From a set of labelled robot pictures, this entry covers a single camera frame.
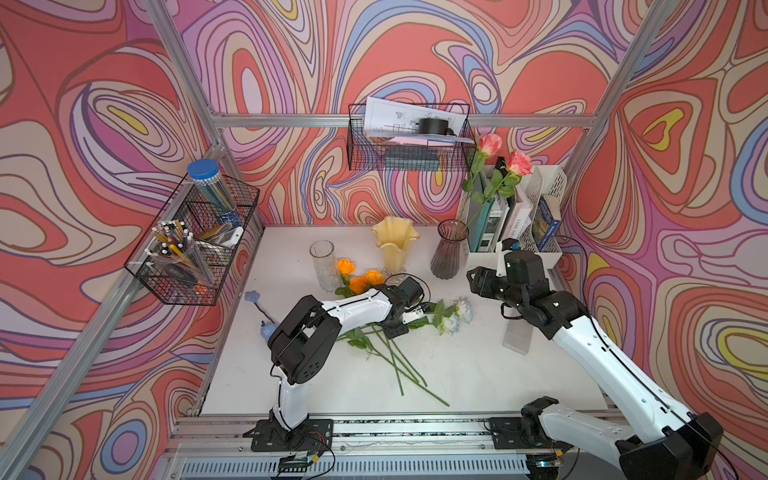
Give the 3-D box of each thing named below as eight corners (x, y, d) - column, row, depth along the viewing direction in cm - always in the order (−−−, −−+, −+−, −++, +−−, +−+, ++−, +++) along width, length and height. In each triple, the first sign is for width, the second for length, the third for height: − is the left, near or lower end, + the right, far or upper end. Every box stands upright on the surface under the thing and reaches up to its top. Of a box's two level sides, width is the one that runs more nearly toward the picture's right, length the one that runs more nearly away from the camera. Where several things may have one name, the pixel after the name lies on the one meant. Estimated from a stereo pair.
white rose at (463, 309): (456, 323, 94) (459, 316, 91) (453, 305, 99) (456, 297, 95) (469, 323, 94) (473, 316, 91) (466, 305, 99) (469, 297, 95)
